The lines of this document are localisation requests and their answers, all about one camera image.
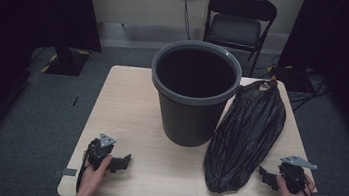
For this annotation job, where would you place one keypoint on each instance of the black folding chair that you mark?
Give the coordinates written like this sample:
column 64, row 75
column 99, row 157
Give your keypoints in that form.
column 234, row 30

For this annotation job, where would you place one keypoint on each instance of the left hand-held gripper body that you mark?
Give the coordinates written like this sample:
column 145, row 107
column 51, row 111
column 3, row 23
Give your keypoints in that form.
column 98, row 154

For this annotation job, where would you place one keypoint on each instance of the person's left hand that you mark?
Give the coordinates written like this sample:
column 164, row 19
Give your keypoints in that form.
column 92, row 180

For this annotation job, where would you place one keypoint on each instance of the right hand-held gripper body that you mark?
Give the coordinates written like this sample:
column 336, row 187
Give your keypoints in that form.
column 294, row 176

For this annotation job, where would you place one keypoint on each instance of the black plastic garbage bag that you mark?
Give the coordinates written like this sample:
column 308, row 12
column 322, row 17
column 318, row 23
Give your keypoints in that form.
column 245, row 137

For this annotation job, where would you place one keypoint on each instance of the grey plastic trash bin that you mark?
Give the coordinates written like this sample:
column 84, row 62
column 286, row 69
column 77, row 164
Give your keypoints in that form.
column 189, row 123

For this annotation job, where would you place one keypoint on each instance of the black floor tape mark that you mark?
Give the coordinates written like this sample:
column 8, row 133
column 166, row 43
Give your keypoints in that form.
column 75, row 101

